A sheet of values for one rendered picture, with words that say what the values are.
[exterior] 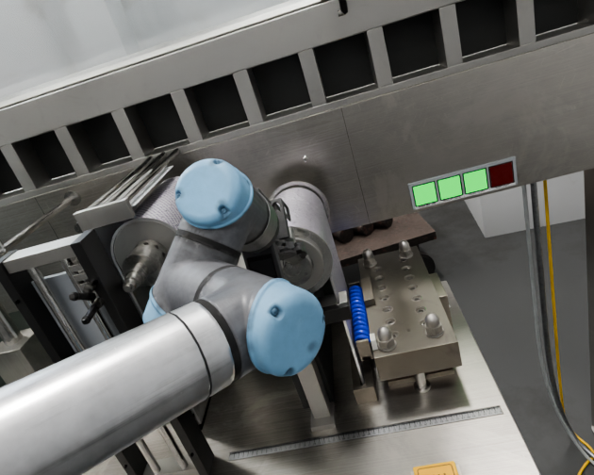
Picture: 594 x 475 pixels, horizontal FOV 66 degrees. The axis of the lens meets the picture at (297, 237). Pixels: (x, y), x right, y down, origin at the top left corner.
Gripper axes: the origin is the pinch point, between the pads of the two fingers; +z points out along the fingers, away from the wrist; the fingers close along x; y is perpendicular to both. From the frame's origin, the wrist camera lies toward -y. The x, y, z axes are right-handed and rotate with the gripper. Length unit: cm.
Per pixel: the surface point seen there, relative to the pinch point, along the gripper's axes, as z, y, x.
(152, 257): -5.4, 5.8, 22.4
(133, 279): -8.6, 1.9, 24.5
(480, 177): 33, 17, -43
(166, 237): -1.9, 9.9, 21.0
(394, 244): 193, 39, -27
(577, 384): 142, -47, -82
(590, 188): 60, 14, -77
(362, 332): 20.6, -13.0, -8.4
